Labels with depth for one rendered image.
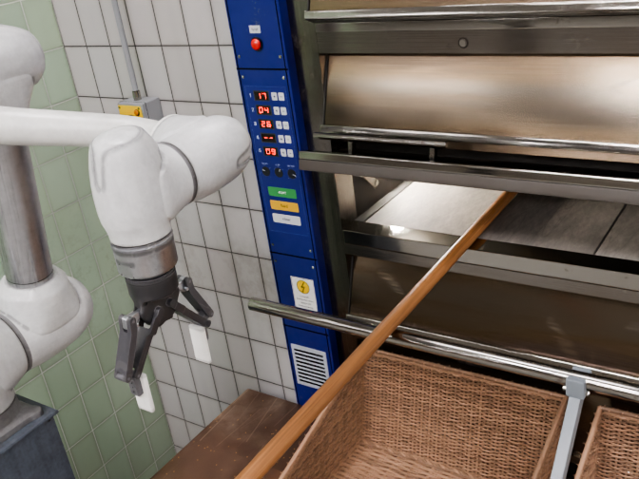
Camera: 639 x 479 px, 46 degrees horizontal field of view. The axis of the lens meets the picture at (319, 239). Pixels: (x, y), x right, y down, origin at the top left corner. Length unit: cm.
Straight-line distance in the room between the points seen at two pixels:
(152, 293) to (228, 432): 121
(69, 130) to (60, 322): 64
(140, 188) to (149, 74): 115
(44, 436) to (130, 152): 95
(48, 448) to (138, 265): 84
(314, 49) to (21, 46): 64
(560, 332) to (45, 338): 115
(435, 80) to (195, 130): 68
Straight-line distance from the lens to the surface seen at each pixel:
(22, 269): 173
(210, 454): 223
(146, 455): 292
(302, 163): 172
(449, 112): 165
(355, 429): 210
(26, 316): 176
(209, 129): 116
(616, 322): 176
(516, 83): 160
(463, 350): 144
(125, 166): 104
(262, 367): 239
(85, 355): 258
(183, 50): 205
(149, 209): 106
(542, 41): 155
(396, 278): 193
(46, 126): 128
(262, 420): 230
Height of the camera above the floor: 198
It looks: 25 degrees down
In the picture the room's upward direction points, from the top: 8 degrees counter-clockwise
